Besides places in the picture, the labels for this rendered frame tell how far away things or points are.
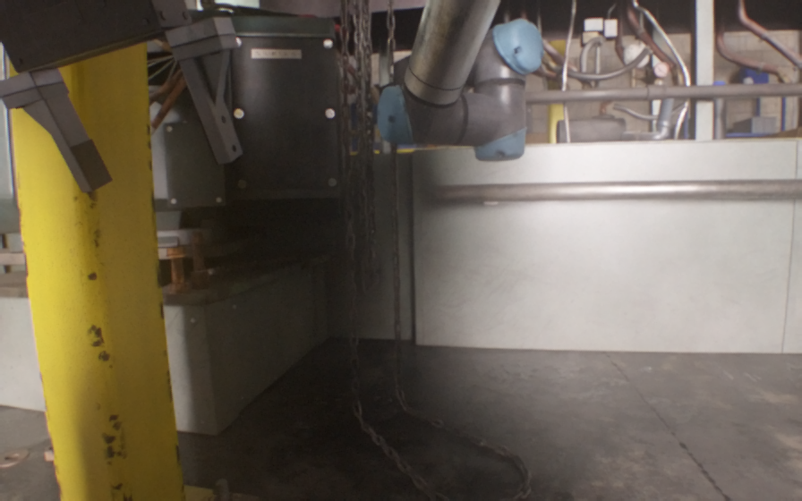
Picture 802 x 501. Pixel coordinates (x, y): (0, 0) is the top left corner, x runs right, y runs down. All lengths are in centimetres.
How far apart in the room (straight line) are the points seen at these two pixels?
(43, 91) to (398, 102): 36
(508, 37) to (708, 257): 95
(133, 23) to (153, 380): 39
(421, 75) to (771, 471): 81
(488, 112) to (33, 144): 53
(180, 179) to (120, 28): 50
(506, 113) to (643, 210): 76
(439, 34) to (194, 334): 66
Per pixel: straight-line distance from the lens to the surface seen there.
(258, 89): 89
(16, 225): 111
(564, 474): 78
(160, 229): 90
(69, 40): 39
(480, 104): 60
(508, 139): 62
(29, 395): 124
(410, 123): 56
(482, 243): 123
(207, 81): 36
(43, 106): 44
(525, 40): 64
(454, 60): 51
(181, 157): 84
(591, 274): 128
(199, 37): 35
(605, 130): 141
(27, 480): 95
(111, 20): 37
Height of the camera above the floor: 43
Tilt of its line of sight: 6 degrees down
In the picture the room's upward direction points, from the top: 1 degrees counter-clockwise
